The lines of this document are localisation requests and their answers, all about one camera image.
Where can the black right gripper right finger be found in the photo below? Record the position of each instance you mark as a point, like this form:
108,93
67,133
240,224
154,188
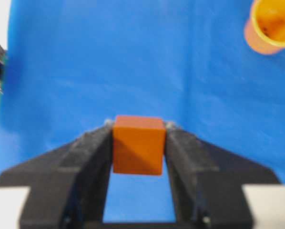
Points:
206,182

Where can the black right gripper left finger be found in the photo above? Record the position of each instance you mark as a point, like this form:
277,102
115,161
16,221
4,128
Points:
68,185

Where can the yellow plastic cup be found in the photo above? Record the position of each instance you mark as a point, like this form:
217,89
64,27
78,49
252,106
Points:
264,31

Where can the blue cloth mat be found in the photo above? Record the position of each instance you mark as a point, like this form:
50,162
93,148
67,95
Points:
72,64

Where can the orange wooden block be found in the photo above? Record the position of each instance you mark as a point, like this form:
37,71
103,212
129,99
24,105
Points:
138,145

